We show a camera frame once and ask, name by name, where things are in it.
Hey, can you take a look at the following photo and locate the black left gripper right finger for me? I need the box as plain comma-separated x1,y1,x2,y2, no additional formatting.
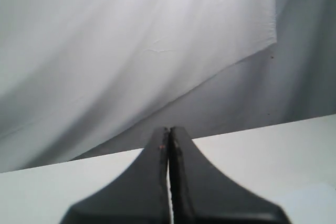
169,126,290,223

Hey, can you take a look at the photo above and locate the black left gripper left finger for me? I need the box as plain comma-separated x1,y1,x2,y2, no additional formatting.
61,127,171,223

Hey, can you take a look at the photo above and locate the white backdrop cloth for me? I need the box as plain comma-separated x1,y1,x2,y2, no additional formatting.
1,0,335,172

